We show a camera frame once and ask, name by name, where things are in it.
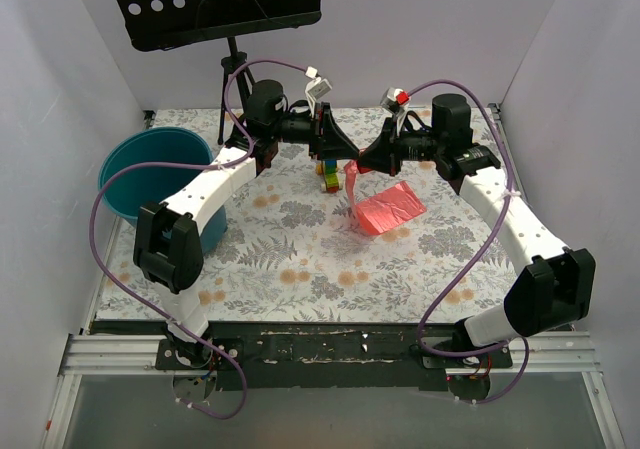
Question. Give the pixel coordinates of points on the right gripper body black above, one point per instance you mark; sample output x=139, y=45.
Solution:
x=394, y=146

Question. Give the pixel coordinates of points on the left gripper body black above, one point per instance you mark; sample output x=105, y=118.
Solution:
x=319, y=130

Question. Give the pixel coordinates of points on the red plastic trash bag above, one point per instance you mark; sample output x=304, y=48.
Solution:
x=383, y=211

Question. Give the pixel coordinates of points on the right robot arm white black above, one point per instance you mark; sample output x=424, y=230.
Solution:
x=554, y=283

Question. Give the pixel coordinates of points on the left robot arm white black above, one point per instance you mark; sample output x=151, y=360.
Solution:
x=168, y=245

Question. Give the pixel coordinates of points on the teal plastic trash bin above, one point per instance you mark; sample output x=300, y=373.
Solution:
x=160, y=144

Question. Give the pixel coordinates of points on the colourful toy brick car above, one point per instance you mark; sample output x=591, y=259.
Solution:
x=331, y=180

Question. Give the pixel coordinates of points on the black music stand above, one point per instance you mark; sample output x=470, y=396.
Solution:
x=162, y=25

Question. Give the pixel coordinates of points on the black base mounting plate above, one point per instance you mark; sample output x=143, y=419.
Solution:
x=326, y=355

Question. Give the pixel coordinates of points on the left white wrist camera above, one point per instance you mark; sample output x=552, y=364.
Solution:
x=317, y=87

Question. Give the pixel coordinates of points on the aluminium frame rail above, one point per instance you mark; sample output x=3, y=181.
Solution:
x=550, y=353

